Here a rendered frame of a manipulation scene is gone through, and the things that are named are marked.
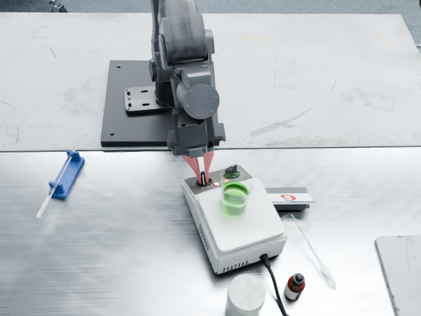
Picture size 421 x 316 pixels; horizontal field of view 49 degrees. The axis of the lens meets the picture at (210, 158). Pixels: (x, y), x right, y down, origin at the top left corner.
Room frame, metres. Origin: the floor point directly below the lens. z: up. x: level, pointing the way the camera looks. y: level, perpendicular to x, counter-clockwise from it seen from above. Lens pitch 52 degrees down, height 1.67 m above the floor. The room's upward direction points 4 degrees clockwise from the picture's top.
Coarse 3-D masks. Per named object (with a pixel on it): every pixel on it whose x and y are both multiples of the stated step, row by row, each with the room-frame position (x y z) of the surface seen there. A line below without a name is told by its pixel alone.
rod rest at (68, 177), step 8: (72, 160) 0.56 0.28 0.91; (80, 160) 0.56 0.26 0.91; (72, 168) 0.54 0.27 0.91; (80, 168) 0.55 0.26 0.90; (64, 176) 0.52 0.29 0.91; (72, 176) 0.52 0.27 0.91; (64, 184) 0.50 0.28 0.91; (72, 184) 0.51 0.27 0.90; (48, 192) 0.48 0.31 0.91; (56, 192) 0.48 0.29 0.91; (64, 192) 0.48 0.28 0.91
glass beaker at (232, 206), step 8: (232, 168) 0.45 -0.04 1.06; (240, 168) 0.45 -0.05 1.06; (224, 176) 0.44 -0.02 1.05; (232, 176) 0.45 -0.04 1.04; (240, 176) 0.45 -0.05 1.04; (248, 176) 0.44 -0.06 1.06; (224, 184) 0.44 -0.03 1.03; (248, 184) 0.44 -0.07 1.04; (224, 192) 0.41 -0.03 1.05; (224, 200) 0.41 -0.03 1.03; (232, 200) 0.40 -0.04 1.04; (240, 200) 0.40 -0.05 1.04; (248, 200) 0.41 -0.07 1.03; (224, 208) 0.41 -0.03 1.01; (232, 208) 0.40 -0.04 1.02; (240, 208) 0.41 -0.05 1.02; (232, 216) 0.40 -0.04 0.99; (240, 216) 0.41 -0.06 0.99
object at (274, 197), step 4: (272, 196) 0.50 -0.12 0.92; (276, 196) 0.50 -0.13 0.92; (280, 196) 0.50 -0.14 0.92; (284, 196) 0.50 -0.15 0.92; (288, 196) 0.50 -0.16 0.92; (292, 196) 0.50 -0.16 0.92; (296, 196) 0.50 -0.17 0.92; (300, 196) 0.50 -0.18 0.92; (304, 196) 0.50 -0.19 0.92; (308, 196) 0.51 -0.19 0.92; (272, 200) 0.48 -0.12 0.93; (276, 200) 0.48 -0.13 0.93; (280, 200) 0.48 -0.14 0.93; (284, 200) 0.48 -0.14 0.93; (288, 200) 0.48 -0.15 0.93; (292, 200) 0.48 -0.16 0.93; (296, 200) 0.48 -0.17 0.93; (300, 200) 0.49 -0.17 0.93; (304, 200) 0.49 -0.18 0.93; (308, 200) 0.49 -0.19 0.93; (312, 200) 0.49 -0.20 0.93
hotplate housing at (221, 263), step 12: (192, 192) 0.47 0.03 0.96; (192, 204) 0.45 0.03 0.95; (204, 228) 0.39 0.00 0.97; (204, 240) 0.39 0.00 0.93; (276, 240) 0.38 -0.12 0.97; (216, 252) 0.35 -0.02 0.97; (240, 252) 0.35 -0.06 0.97; (252, 252) 0.36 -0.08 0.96; (264, 252) 0.37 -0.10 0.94; (276, 252) 0.38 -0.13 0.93; (216, 264) 0.34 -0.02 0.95; (228, 264) 0.34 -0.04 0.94; (240, 264) 0.35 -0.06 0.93; (264, 264) 0.35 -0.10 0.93
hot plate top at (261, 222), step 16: (208, 192) 0.45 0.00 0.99; (256, 192) 0.46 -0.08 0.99; (208, 208) 0.42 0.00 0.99; (256, 208) 0.43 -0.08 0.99; (272, 208) 0.43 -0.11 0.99; (208, 224) 0.39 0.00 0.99; (224, 224) 0.39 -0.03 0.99; (240, 224) 0.39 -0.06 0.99; (256, 224) 0.39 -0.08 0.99; (272, 224) 0.40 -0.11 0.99; (224, 240) 0.36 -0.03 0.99; (240, 240) 0.36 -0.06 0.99; (256, 240) 0.37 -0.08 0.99
